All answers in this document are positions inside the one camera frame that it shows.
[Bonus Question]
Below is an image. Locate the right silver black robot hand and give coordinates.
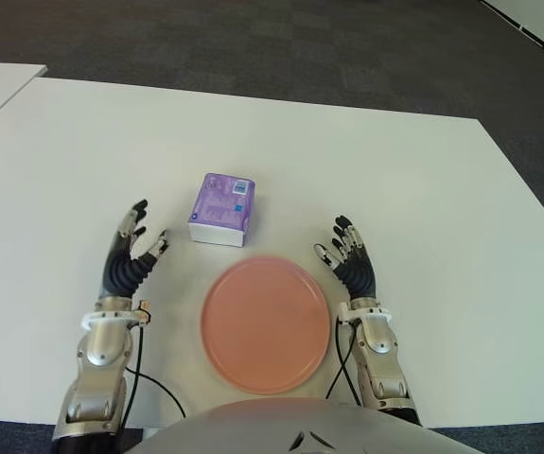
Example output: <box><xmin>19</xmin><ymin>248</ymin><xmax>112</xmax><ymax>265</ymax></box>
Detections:
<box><xmin>312</xmin><ymin>214</ymin><xmax>379</xmax><ymax>300</ymax></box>

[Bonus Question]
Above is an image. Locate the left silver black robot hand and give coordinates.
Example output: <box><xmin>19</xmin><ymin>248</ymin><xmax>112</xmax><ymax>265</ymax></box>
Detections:
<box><xmin>99</xmin><ymin>198</ymin><xmax>171</xmax><ymax>302</ymax></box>

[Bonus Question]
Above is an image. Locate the purple tissue paper pack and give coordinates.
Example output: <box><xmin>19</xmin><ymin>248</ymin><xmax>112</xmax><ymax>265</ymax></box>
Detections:
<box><xmin>186</xmin><ymin>172</ymin><xmax>257</xmax><ymax>248</ymax></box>

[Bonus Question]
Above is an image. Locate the pink round plate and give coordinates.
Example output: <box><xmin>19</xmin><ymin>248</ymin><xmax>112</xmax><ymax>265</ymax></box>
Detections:
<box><xmin>200</xmin><ymin>256</ymin><xmax>333</xmax><ymax>396</ymax></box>

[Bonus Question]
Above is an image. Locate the silver robot torso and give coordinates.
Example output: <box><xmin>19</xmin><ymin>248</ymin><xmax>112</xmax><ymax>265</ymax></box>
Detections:
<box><xmin>122</xmin><ymin>396</ymin><xmax>483</xmax><ymax>454</ymax></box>

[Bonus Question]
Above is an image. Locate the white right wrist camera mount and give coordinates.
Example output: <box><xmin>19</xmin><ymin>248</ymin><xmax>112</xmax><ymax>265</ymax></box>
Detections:
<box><xmin>337</xmin><ymin>302</ymin><xmax>393</xmax><ymax>327</ymax></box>

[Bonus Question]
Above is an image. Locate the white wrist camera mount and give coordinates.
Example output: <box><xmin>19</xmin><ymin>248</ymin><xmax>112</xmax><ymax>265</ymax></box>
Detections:
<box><xmin>337</xmin><ymin>302</ymin><xmax>393</xmax><ymax>327</ymax></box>
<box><xmin>80</xmin><ymin>300</ymin><xmax>154</xmax><ymax>330</ymax></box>

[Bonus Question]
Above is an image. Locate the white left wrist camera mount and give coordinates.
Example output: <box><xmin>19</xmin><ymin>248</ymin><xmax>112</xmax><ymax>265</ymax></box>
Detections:
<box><xmin>80</xmin><ymin>300</ymin><xmax>154</xmax><ymax>330</ymax></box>

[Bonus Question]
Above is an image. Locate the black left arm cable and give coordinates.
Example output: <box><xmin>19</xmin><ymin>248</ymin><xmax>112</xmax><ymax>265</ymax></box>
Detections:
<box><xmin>119</xmin><ymin>321</ymin><xmax>188</xmax><ymax>429</ymax></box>

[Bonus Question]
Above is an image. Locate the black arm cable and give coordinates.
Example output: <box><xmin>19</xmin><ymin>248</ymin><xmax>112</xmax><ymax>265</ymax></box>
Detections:
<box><xmin>324</xmin><ymin>317</ymin><xmax>363</xmax><ymax>408</ymax></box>
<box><xmin>119</xmin><ymin>321</ymin><xmax>188</xmax><ymax>429</ymax></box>

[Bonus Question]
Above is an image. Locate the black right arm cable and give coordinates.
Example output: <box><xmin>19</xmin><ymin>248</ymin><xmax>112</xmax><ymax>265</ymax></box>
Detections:
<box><xmin>324</xmin><ymin>317</ymin><xmax>363</xmax><ymax>408</ymax></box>

